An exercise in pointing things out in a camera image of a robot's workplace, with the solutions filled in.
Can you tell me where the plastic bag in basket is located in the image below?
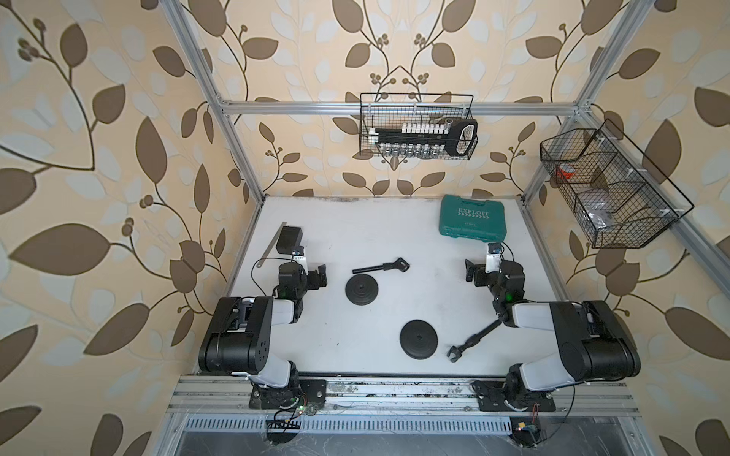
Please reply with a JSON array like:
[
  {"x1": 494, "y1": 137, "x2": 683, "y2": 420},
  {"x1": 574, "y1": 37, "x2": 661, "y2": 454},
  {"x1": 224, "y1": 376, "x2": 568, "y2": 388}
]
[{"x1": 578, "y1": 189, "x2": 621, "y2": 230}]

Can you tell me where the black microphone stand pole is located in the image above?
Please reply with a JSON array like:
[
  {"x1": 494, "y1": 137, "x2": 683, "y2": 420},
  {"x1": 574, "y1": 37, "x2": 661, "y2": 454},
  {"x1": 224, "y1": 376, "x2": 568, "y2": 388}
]
[{"x1": 352, "y1": 258, "x2": 411, "y2": 275}]

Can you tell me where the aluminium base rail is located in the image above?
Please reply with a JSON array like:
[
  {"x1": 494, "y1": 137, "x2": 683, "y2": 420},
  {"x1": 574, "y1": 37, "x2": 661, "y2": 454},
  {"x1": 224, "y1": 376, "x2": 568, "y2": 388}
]
[{"x1": 167, "y1": 375, "x2": 640, "y2": 435}]

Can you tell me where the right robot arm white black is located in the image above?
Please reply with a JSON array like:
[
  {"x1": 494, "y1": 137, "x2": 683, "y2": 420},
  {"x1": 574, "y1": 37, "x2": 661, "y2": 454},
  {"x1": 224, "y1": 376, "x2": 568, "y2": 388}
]
[{"x1": 449, "y1": 260, "x2": 641, "y2": 412}]

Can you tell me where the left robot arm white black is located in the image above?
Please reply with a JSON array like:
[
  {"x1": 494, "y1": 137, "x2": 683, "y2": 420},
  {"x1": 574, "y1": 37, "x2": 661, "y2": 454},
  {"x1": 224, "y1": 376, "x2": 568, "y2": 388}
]
[{"x1": 198, "y1": 261, "x2": 327, "y2": 413}]

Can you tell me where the green plastic tool case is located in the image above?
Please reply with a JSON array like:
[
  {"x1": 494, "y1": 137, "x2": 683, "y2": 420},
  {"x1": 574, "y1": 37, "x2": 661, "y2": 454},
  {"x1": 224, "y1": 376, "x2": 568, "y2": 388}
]
[{"x1": 438, "y1": 195, "x2": 507, "y2": 243}]

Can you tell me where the black wire basket wall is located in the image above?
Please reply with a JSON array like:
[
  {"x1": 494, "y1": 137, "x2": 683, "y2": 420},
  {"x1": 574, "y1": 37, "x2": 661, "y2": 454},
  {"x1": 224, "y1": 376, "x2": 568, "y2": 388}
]
[
  {"x1": 359, "y1": 92, "x2": 478, "y2": 163},
  {"x1": 540, "y1": 119, "x2": 695, "y2": 249}
]

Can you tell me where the socket set rail black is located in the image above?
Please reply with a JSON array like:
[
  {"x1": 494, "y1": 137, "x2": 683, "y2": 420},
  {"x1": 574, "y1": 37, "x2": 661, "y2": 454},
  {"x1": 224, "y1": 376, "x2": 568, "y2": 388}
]
[{"x1": 363, "y1": 119, "x2": 479, "y2": 160}]

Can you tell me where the black wire basket back wall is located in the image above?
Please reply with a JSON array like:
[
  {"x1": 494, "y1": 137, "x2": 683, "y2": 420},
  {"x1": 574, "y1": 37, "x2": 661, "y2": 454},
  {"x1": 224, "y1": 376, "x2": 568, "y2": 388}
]
[{"x1": 359, "y1": 92, "x2": 478, "y2": 163}]

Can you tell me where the black round stand base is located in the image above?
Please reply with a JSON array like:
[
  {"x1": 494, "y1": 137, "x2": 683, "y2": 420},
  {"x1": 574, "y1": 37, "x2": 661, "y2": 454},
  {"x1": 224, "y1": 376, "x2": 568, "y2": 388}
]
[{"x1": 345, "y1": 274, "x2": 379, "y2": 306}]

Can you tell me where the black wire basket right wall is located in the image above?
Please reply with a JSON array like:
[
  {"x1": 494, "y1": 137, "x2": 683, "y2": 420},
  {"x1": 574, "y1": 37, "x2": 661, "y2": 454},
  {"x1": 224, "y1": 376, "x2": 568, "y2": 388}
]
[{"x1": 540, "y1": 119, "x2": 695, "y2": 249}]

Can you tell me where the small black box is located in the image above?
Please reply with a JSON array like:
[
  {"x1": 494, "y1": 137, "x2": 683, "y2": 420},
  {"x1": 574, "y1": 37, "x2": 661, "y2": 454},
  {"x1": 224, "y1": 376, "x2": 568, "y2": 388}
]
[{"x1": 276, "y1": 225, "x2": 303, "y2": 257}]

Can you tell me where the red item in basket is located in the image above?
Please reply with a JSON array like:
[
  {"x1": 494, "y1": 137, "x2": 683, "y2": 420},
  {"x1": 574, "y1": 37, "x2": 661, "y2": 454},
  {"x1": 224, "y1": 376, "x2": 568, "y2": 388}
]
[{"x1": 556, "y1": 163, "x2": 576, "y2": 182}]

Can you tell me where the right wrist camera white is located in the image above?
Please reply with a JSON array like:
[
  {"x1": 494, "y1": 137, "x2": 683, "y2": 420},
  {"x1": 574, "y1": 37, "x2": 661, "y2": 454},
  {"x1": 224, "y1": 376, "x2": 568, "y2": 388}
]
[{"x1": 485, "y1": 242, "x2": 504, "y2": 273}]

